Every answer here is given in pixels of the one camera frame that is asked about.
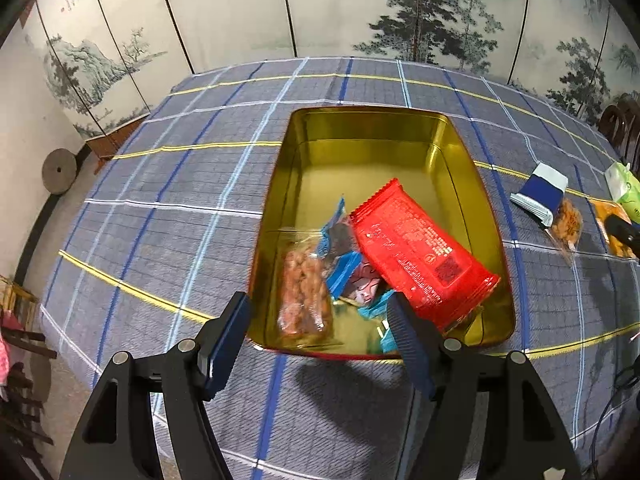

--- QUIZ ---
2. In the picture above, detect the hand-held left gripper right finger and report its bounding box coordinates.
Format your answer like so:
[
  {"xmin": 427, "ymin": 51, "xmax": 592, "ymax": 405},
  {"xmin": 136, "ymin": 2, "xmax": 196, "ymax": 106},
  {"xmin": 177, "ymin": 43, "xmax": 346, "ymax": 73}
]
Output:
[{"xmin": 384, "ymin": 291, "xmax": 583, "ymax": 480}]

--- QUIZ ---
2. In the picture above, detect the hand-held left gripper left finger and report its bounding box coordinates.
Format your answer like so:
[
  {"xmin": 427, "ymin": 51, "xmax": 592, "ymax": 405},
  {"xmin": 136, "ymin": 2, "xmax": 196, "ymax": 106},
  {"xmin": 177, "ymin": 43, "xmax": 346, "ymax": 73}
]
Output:
[{"xmin": 59, "ymin": 291, "xmax": 252, "ymax": 480}]

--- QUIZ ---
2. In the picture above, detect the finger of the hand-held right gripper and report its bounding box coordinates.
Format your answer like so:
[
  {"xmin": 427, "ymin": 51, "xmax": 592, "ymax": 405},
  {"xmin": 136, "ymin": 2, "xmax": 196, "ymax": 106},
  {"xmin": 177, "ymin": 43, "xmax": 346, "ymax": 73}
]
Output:
[{"xmin": 605, "ymin": 215, "xmax": 640, "ymax": 257}]

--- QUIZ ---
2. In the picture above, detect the orange snack packet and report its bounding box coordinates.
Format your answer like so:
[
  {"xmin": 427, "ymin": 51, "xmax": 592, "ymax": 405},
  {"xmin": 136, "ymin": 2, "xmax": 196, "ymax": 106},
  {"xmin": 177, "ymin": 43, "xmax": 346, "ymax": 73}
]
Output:
[{"xmin": 589, "ymin": 199, "xmax": 639, "ymax": 260}]

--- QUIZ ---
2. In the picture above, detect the blue-edged clear snack packet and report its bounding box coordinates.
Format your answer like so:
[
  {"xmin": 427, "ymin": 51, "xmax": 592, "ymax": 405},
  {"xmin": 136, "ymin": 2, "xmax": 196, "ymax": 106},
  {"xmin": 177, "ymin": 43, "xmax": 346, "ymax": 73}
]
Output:
[
  {"xmin": 319, "ymin": 197, "xmax": 363, "ymax": 302},
  {"xmin": 357, "ymin": 290, "xmax": 403, "ymax": 356}
]

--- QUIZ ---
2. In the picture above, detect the pink patterned snack packet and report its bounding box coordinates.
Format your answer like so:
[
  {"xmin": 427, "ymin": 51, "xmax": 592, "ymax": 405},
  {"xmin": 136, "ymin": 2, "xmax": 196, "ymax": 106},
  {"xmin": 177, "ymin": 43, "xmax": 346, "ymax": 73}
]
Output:
[{"xmin": 347, "ymin": 264, "xmax": 387, "ymax": 307}]

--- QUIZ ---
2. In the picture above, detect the red snack packet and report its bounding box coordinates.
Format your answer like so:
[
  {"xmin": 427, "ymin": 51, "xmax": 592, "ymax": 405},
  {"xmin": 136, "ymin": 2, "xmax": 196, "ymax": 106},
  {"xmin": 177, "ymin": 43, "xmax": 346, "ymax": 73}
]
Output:
[{"xmin": 348, "ymin": 177, "xmax": 502, "ymax": 333}]

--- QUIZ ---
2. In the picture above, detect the clear bag of brown snacks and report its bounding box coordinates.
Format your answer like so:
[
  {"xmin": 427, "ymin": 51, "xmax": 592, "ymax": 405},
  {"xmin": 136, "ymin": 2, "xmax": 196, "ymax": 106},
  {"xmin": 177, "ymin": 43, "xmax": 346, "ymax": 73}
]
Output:
[{"xmin": 277, "ymin": 232, "xmax": 335, "ymax": 348}]

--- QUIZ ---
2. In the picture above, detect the maroon and gold tin box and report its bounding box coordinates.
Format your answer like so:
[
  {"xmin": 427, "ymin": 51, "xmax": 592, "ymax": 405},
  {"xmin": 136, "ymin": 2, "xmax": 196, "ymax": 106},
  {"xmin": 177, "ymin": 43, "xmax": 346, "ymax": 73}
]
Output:
[{"xmin": 246, "ymin": 106, "xmax": 517, "ymax": 360}]

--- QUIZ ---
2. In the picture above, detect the green snack packet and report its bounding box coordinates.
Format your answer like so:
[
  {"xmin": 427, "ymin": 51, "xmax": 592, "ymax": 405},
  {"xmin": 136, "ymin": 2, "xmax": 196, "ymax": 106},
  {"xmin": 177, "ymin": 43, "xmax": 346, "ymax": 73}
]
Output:
[{"xmin": 604, "ymin": 161, "xmax": 640, "ymax": 221}]

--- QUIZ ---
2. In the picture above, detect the clear bag of fried peanuts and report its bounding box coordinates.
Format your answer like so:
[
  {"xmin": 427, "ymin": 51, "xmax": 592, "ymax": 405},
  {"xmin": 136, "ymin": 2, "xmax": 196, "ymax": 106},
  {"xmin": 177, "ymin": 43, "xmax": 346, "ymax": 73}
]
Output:
[{"xmin": 547, "ymin": 197, "xmax": 586, "ymax": 266}]

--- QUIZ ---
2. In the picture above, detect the navy and white snack packet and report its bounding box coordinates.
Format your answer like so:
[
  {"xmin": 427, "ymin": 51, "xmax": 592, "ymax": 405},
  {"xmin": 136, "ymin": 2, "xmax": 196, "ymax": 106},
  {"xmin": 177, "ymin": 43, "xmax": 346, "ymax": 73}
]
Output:
[{"xmin": 510, "ymin": 162, "xmax": 569, "ymax": 226}]

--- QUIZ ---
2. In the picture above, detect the dark wooden chair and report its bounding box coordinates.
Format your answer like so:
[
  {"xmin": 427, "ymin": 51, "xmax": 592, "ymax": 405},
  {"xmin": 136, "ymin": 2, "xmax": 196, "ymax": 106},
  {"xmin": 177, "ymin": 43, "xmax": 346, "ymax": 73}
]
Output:
[{"xmin": 597, "ymin": 94, "xmax": 640, "ymax": 161}]

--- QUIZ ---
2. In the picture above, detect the plaid grey tablecloth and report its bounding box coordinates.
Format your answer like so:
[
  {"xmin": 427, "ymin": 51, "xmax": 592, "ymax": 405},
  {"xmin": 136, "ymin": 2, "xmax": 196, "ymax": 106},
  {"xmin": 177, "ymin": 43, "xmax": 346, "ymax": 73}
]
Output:
[{"xmin": 40, "ymin": 56, "xmax": 640, "ymax": 480}]

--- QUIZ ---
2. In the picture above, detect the wooden rack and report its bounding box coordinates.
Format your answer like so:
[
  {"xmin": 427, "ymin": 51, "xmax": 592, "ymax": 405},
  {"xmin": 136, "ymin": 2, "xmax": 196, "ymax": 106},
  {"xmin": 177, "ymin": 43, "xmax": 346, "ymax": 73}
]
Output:
[{"xmin": 0, "ymin": 275, "xmax": 58, "ymax": 480}]

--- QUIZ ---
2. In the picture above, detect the round stone disc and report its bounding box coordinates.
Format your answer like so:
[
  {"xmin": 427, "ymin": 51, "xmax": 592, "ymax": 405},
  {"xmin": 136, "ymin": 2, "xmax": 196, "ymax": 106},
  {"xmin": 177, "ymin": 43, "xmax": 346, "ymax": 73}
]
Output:
[{"xmin": 42, "ymin": 148, "xmax": 77, "ymax": 195}]

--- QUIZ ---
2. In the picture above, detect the painted folding screen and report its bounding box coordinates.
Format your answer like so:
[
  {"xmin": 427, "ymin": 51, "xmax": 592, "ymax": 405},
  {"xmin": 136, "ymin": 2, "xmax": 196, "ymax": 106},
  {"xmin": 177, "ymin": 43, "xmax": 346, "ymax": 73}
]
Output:
[{"xmin": 20, "ymin": 0, "xmax": 640, "ymax": 161}]

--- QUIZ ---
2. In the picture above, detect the black cable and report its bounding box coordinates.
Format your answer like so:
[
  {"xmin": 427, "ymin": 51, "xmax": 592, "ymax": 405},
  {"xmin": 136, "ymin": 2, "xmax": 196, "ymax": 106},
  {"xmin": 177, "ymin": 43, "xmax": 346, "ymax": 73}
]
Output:
[{"xmin": 585, "ymin": 365, "xmax": 640, "ymax": 480}]

